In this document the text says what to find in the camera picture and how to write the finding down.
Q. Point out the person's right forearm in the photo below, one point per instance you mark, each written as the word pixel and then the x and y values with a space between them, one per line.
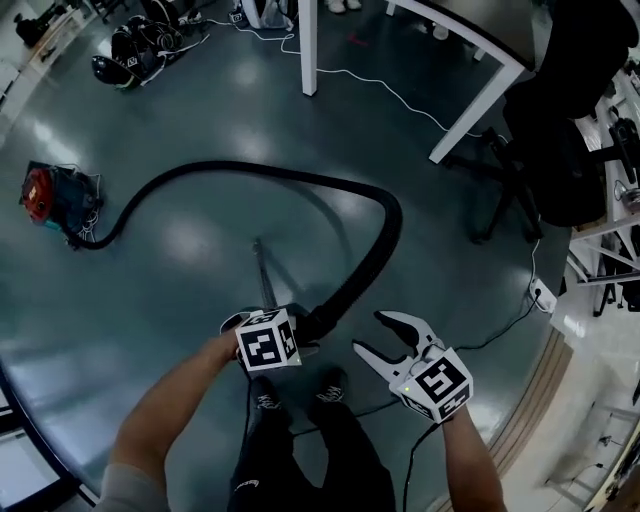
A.
pixel 470 460

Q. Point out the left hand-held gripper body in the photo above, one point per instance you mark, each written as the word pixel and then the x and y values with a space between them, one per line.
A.
pixel 262 345

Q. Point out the person's left forearm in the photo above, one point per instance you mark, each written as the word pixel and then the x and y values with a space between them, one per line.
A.
pixel 165 405

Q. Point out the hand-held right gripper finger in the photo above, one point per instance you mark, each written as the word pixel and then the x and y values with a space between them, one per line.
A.
pixel 417 332
pixel 380 367

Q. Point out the person's right leg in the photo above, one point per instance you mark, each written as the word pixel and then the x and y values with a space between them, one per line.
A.
pixel 350 450

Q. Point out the person's black shoe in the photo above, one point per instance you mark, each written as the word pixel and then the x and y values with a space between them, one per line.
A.
pixel 265 395
pixel 331 387

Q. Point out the red-topped canister vacuum cleaner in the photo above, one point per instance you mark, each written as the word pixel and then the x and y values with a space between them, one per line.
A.
pixel 37 192

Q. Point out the person's leg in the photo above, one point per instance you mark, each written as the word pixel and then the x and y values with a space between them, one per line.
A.
pixel 265 450
pixel 350 450

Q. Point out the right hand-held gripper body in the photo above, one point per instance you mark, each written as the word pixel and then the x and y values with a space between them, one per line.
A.
pixel 435 385

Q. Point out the low wooden bench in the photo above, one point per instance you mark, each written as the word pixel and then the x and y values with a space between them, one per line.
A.
pixel 60 42

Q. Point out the person's left black shoe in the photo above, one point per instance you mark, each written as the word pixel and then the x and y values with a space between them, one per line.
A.
pixel 265 395

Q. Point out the person's left leg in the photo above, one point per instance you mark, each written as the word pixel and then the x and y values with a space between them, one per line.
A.
pixel 265 450

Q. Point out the dark table with white legs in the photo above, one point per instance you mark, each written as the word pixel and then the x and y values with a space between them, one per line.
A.
pixel 309 50

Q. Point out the person's right black shoe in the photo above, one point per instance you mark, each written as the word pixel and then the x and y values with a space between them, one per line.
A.
pixel 331 387

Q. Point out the black helmet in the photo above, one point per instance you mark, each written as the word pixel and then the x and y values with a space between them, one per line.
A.
pixel 107 70

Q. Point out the white power strip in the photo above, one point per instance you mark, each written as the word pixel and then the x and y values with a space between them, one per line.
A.
pixel 544 296

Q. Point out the silver vacuum wand tube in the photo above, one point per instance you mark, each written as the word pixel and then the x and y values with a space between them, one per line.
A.
pixel 267 280

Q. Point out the black office chair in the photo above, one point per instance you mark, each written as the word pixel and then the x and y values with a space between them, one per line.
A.
pixel 565 165

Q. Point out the black backpack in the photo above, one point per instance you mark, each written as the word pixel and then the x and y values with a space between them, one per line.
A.
pixel 130 45

